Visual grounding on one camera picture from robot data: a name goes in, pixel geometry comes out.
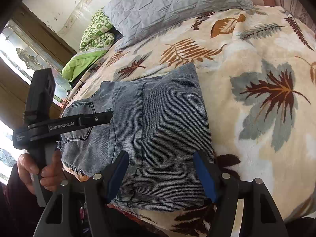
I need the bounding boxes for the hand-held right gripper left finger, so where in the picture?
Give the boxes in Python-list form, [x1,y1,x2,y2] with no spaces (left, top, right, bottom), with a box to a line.
[32,150,129,237]

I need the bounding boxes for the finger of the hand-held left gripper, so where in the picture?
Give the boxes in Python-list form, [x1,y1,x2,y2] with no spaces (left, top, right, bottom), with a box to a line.
[77,111,113,127]

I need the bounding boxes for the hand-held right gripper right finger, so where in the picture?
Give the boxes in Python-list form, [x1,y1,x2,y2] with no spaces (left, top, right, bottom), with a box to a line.
[193,150,289,237]

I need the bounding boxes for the grey denim pants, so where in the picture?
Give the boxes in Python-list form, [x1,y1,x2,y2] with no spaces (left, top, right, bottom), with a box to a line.
[58,63,215,213]

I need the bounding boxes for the person's left forearm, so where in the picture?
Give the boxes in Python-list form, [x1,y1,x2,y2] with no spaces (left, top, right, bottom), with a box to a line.
[4,164,43,228]

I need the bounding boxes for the person's left hand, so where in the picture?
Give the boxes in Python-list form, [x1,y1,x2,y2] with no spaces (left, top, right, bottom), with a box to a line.
[17,149,63,194]

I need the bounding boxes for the green patterned quilt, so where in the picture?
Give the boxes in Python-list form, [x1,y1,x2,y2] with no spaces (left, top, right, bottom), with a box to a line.
[61,8,116,79]

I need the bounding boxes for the wooden door with stained glass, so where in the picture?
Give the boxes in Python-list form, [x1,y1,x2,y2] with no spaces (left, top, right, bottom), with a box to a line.
[0,4,79,185]

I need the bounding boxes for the leaf print blanket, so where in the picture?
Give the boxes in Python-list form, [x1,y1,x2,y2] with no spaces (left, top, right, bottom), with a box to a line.
[63,5,316,237]

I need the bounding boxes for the grey quilted pillow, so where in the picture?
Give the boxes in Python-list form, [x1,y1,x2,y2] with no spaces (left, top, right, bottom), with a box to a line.
[103,0,254,48]

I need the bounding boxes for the striped floral cushion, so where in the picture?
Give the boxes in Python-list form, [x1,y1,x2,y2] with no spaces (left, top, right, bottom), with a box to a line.
[279,0,316,30]

